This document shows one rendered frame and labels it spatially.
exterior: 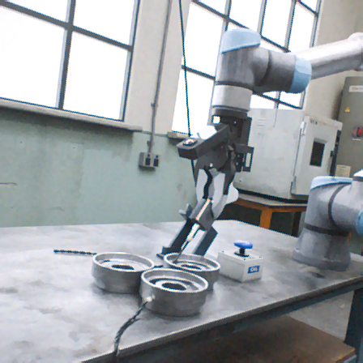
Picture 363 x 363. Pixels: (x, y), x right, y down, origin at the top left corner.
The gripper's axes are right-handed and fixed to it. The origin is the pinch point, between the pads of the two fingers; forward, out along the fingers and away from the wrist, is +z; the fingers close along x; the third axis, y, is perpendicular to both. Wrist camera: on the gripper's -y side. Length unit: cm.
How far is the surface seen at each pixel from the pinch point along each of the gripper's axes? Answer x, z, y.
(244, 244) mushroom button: -5.0, 6.0, 7.0
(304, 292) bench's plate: -16.2, 13.2, 13.8
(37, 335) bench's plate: -11.2, 13.1, -38.4
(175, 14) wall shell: 163, -97, 119
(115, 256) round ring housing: 5.0, 9.7, -17.1
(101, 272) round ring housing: -1.0, 10.1, -23.6
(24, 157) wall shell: 158, 5, 29
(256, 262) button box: -7.3, 9.4, 9.0
